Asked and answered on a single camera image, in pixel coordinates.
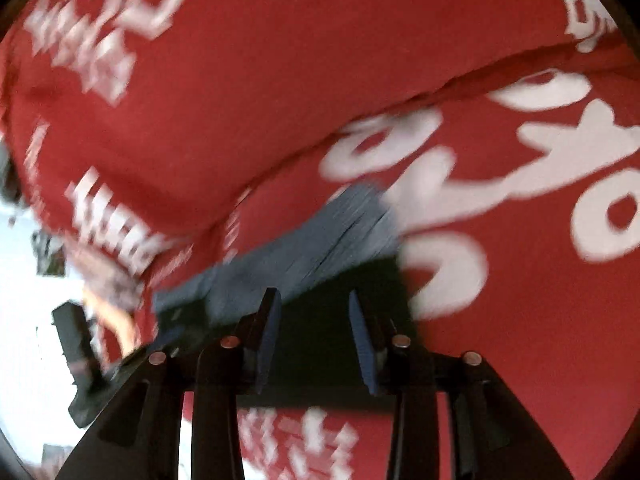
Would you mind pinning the black pants with blue stripe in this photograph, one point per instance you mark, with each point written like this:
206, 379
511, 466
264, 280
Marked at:
310, 270

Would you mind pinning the red printed bed sheet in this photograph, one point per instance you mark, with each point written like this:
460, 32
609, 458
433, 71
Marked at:
525, 260

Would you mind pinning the red printed quilt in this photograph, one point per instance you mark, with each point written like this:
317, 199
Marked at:
225, 110

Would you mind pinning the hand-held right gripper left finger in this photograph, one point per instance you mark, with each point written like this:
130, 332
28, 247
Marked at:
265, 345

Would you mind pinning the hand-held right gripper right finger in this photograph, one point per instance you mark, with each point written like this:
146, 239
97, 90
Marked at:
362, 345

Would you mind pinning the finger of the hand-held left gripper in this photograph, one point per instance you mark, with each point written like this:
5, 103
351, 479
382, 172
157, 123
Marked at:
145, 347

